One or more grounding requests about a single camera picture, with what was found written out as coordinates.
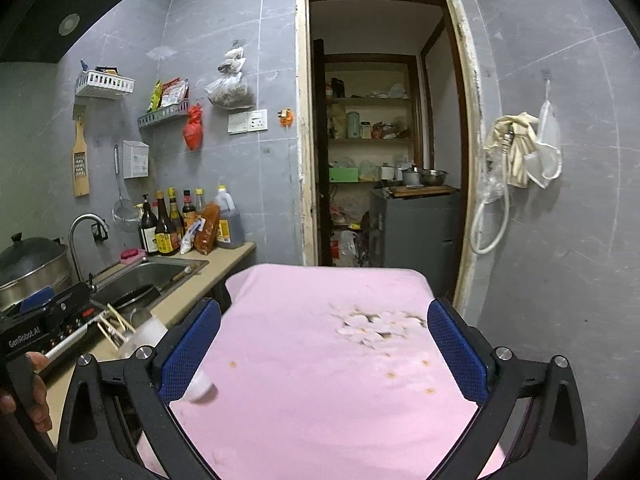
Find crumpled clear plastic bag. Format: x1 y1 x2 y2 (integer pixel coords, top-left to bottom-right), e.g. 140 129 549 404
477 159 506 206

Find grey cabinet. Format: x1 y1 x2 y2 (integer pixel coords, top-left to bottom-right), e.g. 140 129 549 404
369 187 462 294

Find white wall basket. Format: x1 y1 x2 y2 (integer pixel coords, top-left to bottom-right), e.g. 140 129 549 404
74 70 136 99

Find red seasoning packets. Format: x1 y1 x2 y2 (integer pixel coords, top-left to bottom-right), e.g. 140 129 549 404
160 77 190 109

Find white seasoning packet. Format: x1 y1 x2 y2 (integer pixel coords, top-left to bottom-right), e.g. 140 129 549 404
179 218 206 255

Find white wall box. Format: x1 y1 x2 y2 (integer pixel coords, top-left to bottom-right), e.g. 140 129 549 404
122 139 151 180

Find orange snack bag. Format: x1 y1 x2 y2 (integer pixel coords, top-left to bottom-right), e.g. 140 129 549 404
193 202 221 256

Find steel wok with lid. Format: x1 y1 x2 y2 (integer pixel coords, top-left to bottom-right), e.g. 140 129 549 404
0 232 74 312

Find black stove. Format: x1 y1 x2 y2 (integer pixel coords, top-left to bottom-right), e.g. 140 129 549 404
30 300 109 362

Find dark bottle with red label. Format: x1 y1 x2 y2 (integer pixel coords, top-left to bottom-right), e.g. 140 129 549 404
180 189 197 231

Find person's left hand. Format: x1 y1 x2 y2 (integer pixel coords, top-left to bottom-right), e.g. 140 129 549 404
0 351 52 434

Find red plastic bag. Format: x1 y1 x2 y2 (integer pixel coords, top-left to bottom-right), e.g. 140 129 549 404
182 103 205 151

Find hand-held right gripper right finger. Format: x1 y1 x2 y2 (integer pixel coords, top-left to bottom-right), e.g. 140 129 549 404
426 297 588 480

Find wooden shelf unit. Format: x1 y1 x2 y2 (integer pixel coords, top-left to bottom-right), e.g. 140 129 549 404
324 54 427 184

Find wooden cutting board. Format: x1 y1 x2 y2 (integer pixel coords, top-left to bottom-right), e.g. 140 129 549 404
382 184 459 198

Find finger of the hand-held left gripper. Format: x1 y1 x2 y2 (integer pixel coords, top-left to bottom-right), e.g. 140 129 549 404
47 282 94 320
17 285 60 313

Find white plastic utensil cup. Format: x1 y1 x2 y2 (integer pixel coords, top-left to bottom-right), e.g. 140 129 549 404
120 312 218 405

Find dark sauce bottle yellow label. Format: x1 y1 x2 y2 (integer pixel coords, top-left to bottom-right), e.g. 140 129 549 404
153 189 180 257

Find grey wall rack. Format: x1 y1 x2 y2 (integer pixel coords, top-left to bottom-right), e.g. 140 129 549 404
137 99 192 130

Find metal faucet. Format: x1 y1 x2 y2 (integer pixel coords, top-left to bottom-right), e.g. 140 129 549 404
68 213 110 292

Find white wall socket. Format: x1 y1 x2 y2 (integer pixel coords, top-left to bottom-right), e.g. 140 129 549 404
227 108 269 135

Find steel sink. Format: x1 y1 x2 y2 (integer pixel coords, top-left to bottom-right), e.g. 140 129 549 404
92 255 210 314

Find metal strainer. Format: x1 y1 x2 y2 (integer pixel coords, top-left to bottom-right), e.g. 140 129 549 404
111 144 141 234

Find pink cloth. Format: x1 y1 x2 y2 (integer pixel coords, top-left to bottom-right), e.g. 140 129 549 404
135 264 509 480

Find wooden door frame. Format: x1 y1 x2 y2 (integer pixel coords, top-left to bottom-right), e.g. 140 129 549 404
294 0 484 312

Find clear bag of dried goods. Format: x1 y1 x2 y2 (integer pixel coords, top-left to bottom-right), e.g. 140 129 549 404
204 70 256 110

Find small clear plastic bag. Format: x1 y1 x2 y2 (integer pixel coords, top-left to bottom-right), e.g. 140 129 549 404
217 45 248 75

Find wooden grater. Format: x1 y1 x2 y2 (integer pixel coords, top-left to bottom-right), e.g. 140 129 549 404
72 115 92 199

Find brown bottle with yellow cap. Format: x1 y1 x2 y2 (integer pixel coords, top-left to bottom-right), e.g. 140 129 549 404
167 187 185 241

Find beige kitchen counter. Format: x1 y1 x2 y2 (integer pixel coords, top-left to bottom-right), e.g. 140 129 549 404
42 241 257 433

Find dark sauce bottle with pump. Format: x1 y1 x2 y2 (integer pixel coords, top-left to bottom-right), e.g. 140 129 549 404
138 193 161 256

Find black range hood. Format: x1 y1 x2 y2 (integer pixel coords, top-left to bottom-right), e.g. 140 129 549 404
0 0 134 64

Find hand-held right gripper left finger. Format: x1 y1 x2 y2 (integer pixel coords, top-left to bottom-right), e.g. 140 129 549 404
56 296 223 480

